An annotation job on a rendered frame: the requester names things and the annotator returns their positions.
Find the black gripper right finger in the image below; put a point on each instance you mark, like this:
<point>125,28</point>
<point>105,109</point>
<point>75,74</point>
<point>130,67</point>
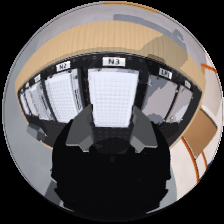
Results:
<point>148,139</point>

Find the white control panel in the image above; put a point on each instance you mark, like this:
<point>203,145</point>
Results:
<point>35,132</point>

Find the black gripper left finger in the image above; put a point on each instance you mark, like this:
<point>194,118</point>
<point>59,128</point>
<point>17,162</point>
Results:
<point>76,137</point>

